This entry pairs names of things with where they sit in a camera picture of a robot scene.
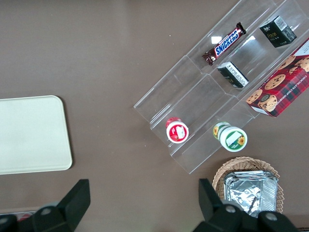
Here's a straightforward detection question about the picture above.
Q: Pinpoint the light wicker basket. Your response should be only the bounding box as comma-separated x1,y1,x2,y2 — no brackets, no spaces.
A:
212,157,284,216

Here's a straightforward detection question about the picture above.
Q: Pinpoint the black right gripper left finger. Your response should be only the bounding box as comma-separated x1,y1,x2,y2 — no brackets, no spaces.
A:
19,178,91,232

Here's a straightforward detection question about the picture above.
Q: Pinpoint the red strawberry yogurt cup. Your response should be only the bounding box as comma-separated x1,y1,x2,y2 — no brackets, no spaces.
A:
165,116,190,144

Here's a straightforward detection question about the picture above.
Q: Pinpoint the clear acrylic stepped display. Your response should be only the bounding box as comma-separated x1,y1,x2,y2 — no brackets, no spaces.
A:
133,0,309,175

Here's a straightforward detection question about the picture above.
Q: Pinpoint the Snickers chocolate bar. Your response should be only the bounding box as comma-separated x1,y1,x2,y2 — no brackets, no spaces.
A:
202,22,247,67

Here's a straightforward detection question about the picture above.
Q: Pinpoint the green sunflower yogurt cup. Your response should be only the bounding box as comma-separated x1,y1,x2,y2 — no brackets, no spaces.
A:
212,121,248,153

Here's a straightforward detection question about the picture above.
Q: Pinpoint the cream rectangular plastic tray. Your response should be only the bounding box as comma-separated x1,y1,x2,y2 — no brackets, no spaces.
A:
0,95,73,175

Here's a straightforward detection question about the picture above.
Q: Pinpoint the small black carton box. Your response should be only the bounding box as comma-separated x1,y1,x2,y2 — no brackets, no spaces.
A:
259,15,297,48
217,61,250,88

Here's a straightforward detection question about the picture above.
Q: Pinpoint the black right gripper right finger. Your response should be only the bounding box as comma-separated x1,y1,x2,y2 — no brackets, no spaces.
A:
193,178,300,232

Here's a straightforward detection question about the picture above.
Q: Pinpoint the red tartan cookie box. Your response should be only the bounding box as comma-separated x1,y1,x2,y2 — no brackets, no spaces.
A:
245,37,309,118

